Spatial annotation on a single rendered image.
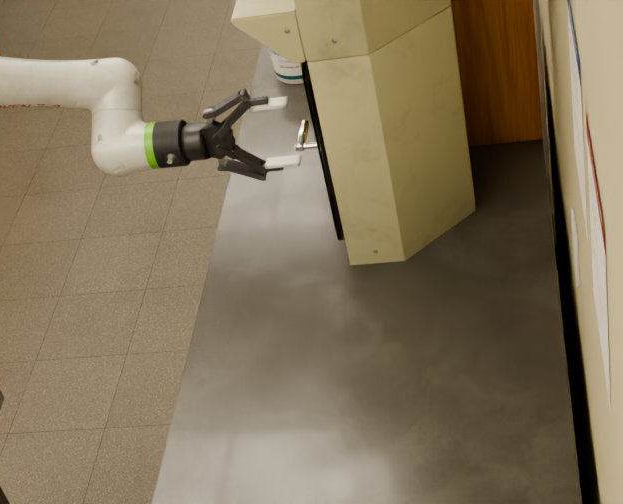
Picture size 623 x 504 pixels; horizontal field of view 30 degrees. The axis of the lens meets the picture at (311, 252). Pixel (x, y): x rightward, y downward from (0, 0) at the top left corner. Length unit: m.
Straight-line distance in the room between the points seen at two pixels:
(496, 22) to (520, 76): 0.14
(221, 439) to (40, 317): 2.00
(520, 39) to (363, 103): 0.48
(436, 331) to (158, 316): 1.79
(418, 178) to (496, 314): 0.30
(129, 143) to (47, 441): 1.46
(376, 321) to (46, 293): 2.06
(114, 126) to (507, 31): 0.81
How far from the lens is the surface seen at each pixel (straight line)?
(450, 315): 2.19
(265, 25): 2.04
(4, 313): 4.08
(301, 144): 2.22
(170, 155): 2.30
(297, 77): 2.92
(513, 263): 2.28
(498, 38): 2.46
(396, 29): 2.08
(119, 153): 2.32
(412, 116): 2.18
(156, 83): 5.05
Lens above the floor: 2.43
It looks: 39 degrees down
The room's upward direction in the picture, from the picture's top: 13 degrees counter-clockwise
